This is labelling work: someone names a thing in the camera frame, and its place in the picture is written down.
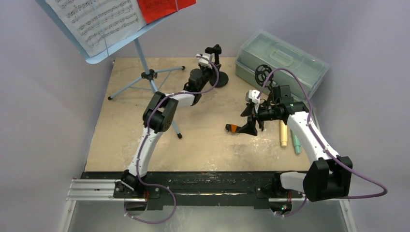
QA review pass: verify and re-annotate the green translucent storage case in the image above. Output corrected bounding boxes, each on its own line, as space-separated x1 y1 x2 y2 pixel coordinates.
235 29 330 99

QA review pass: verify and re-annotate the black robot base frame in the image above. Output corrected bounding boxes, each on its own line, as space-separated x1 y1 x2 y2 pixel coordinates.
80 171 303 212

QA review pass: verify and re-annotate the cream yellow microphone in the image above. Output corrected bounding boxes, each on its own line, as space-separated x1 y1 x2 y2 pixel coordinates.
279 120 288 147

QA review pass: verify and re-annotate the black round-base mic stand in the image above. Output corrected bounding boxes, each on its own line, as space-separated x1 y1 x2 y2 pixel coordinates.
205 44 229 88

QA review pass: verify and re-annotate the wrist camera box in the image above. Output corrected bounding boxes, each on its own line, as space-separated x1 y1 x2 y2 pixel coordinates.
196 53 213 68
245 89 260 112

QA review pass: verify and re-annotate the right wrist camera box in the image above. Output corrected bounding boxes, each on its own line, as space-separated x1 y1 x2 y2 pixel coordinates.
245 89 260 112

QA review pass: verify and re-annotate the red sheet music page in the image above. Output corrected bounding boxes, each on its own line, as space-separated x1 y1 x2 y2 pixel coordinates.
137 0 196 24

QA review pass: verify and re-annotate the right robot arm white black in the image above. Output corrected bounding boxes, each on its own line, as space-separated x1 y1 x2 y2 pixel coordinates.
235 85 352 202

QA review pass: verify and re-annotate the white sheet music page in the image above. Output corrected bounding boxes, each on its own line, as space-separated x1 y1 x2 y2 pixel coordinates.
46 0 146 57

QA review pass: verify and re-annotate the black tripod shock-mount stand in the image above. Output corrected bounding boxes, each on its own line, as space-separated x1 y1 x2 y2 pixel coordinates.
254 64 277 96

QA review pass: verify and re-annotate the mint green microphone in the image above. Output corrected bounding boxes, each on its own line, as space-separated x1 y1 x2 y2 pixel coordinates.
291 130 301 154

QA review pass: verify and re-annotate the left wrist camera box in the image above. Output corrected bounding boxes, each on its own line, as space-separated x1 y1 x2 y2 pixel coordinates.
196 53 213 68

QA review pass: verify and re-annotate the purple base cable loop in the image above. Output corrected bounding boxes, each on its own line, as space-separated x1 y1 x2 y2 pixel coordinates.
123 184 177 225

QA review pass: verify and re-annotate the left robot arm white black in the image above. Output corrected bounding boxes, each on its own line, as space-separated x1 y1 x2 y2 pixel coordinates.
120 63 221 198

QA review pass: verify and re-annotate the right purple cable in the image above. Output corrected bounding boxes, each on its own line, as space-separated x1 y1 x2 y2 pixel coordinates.
256 67 388 218

